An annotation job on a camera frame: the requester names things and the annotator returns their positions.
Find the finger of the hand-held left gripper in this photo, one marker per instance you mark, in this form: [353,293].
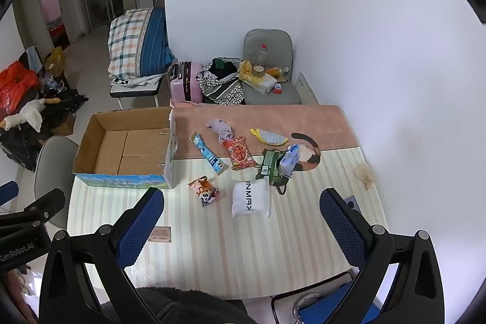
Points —
[49,200]
[8,192]

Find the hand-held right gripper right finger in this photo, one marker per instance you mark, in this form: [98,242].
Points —
[341,229]

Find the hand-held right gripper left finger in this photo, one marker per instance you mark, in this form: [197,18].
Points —
[141,225]

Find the orange panda snack packet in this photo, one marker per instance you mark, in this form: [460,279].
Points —
[203,191]

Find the blue tissue packet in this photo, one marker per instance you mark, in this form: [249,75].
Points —
[289,160]

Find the white soft packet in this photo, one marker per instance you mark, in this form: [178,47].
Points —
[250,198]

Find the green packet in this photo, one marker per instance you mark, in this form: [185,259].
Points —
[270,164]

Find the long blue stick packet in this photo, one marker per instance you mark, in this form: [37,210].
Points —
[208,154]

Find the yellow pouch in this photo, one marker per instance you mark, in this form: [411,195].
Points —
[269,137]

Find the red snack packet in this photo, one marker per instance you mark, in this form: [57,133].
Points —
[238,153]

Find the small brown label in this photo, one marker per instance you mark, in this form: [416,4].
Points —
[161,235]

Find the small grey device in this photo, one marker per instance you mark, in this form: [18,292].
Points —
[353,203]

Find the light grey shell chair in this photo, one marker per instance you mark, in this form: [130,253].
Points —
[53,164]

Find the pile of black bags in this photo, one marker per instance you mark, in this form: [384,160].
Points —
[22,145]

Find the blue chair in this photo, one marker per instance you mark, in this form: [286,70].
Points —
[334,301]

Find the white goose plush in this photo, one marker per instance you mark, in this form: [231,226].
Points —
[28,115]

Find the cat shaped mat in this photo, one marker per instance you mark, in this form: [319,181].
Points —
[309,153]

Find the striped tablecloth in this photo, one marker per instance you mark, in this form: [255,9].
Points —
[227,252]

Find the dark fleece clothing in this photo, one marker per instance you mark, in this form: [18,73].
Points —
[182,308]

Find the red plastic bag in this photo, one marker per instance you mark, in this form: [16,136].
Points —
[15,85]

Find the pink table mat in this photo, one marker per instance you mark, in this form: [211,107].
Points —
[303,123]

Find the white metal stool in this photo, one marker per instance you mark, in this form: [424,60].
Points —
[133,92]

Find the light blue cloth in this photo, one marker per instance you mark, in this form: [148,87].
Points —
[35,60]

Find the white leaning panel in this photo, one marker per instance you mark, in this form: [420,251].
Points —
[307,90]

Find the pink suitcase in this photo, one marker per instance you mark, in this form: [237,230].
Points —
[182,83]

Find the small red white box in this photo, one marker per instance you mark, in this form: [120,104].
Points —
[278,88]

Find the patterned fabric bag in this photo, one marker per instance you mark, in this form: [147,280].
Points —
[224,90]

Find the white flat box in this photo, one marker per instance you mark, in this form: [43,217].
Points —
[264,83]

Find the plaid bedding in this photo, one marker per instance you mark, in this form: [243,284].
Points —
[125,43]

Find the black garment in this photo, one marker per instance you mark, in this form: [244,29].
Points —
[222,67]

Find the blue folded blanket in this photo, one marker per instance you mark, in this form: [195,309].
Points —
[155,43]

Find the yellow plastic bag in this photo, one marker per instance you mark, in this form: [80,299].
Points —
[246,71]

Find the clear plastic bottle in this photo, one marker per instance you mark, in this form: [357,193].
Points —
[262,56]

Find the grey padded chair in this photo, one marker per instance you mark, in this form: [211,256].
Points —
[273,43]

